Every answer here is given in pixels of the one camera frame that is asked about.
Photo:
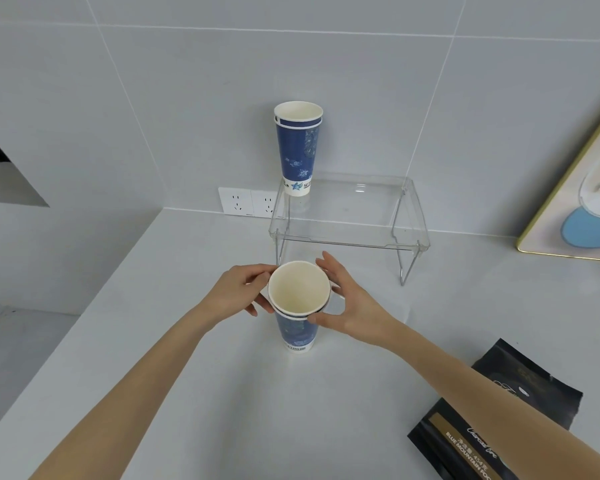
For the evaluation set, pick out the blue patterned paper cup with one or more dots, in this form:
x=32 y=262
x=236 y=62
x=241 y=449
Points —
x=297 y=154
x=298 y=335
x=298 y=288
x=298 y=111

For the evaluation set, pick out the clear acrylic shelf riser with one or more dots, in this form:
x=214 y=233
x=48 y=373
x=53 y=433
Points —
x=350 y=204

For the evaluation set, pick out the person's left thumb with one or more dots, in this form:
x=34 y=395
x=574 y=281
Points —
x=264 y=302

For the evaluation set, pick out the black coffee bag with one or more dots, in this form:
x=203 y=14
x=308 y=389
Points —
x=450 y=444

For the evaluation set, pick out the person's right forearm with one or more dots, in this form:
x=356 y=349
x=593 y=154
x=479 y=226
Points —
x=480 y=394

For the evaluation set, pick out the person's right thumb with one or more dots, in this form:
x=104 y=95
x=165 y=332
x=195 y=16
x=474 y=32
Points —
x=326 y=320

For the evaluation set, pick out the person's left hand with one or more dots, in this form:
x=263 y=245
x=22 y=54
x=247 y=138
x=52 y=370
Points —
x=232 y=289

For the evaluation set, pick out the person's left forearm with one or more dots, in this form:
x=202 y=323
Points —
x=130 y=389

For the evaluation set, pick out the white wall socket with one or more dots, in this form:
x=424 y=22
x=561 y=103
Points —
x=235 y=200
x=264 y=203

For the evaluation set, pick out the person's right hand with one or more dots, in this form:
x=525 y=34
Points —
x=360 y=309

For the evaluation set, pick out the gold framed picture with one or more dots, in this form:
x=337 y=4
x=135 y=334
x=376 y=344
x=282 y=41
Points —
x=555 y=229

